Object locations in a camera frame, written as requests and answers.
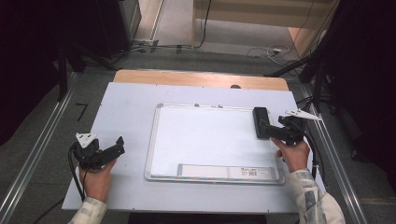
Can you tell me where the black whiteboard eraser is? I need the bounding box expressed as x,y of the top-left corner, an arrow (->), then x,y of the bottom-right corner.
251,106 -> 272,140

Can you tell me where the light wooden shelf unit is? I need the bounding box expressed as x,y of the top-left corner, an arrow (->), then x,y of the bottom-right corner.
191,0 -> 341,58

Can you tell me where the grey power strip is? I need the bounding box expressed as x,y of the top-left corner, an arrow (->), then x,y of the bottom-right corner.
133,38 -> 161,49

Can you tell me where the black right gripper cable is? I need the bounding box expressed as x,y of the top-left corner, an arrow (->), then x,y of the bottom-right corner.
298,123 -> 320,180

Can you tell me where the person's right hand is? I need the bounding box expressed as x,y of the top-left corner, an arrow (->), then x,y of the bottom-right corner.
271,136 -> 312,174

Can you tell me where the person's left hand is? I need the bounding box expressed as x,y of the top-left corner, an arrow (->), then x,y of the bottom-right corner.
78,159 -> 117,203

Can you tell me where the aluminium floor rail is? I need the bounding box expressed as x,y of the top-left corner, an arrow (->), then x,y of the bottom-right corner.
0,72 -> 78,224
299,83 -> 371,224

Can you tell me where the white floor cable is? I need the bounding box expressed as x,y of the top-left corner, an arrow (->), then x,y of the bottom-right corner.
247,44 -> 292,60

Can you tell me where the white whiteboard with metal frame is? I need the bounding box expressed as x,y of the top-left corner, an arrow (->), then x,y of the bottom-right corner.
144,103 -> 286,187

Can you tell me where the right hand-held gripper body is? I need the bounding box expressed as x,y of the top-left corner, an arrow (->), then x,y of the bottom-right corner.
277,108 -> 323,147

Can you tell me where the black floor cable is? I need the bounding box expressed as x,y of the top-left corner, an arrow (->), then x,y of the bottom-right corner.
194,0 -> 213,49

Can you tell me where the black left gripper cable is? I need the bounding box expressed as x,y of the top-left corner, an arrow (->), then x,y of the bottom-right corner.
67,145 -> 86,203

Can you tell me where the white paper label strip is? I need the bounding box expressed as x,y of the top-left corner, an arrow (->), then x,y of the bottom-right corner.
177,163 -> 277,182

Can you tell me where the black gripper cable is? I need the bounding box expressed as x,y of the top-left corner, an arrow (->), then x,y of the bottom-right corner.
67,145 -> 86,203
298,123 -> 320,180

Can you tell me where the dark cabinet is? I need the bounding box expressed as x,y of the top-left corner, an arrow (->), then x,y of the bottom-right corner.
92,0 -> 143,59

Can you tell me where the black metal stand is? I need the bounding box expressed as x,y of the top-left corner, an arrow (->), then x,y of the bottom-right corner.
312,55 -> 325,114
57,42 -> 70,103

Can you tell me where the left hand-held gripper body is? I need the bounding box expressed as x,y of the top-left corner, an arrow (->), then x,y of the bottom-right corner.
68,132 -> 106,172

